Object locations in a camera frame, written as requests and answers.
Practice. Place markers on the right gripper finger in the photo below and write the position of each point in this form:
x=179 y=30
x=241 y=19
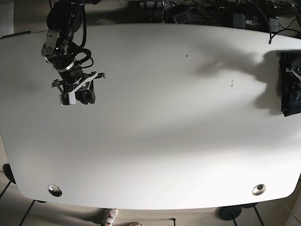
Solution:
x=87 y=93

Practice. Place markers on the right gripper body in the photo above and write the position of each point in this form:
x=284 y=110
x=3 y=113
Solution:
x=69 y=94

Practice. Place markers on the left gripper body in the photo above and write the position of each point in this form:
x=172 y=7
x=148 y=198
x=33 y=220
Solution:
x=295 y=70

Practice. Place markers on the black T-shirt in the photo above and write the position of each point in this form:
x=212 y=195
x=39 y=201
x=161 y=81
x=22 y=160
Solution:
x=290 y=85

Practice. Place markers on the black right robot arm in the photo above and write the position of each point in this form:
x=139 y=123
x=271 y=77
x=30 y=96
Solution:
x=65 y=50

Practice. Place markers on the grey power adapter box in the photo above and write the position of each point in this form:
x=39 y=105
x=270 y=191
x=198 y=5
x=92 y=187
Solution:
x=239 y=20

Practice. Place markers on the left silver table grommet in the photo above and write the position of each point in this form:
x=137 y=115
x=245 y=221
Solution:
x=55 y=190

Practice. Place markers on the silver table grommet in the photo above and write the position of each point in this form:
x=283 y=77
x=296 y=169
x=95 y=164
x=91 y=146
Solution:
x=55 y=190
x=259 y=189

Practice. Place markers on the left black table leg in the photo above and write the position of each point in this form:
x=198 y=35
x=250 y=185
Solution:
x=27 y=213

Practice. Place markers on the grey multi-socket box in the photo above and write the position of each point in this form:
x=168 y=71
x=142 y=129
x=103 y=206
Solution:
x=181 y=14

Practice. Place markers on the white sneaker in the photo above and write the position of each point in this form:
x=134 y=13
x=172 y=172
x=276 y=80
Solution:
x=109 y=217

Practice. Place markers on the right silver table grommet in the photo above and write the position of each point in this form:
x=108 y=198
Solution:
x=259 y=189

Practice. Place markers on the black round stand base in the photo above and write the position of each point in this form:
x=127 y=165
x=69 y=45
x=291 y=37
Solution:
x=229 y=213

